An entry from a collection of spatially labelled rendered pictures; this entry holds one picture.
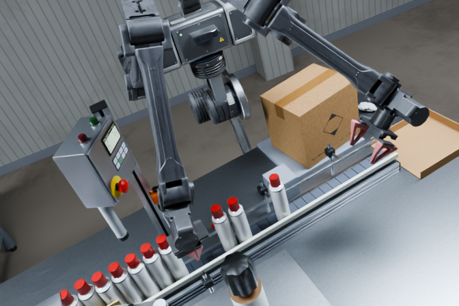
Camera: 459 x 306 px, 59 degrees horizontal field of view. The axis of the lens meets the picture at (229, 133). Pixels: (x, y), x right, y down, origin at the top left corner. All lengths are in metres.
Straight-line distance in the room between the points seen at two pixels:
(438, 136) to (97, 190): 1.32
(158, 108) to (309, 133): 0.78
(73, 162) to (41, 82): 2.82
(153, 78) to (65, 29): 2.79
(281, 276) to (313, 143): 0.54
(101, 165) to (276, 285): 0.64
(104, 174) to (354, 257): 0.82
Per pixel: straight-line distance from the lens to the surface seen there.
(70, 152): 1.06
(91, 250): 1.75
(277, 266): 1.35
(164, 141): 0.93
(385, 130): 1.18
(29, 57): 3.78
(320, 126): 1.59
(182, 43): 1.43
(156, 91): 0.92
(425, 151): 1.74
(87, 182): 1.10
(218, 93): 1.56
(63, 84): 3.86
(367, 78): 1.09
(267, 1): 1.00
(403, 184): 1.62
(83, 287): 1.30
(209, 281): 1.33
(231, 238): 1.37
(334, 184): 1.55
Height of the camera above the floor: 1.99
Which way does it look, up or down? 36 degrees down
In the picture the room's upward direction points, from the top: 18 degrees counter-clockwise
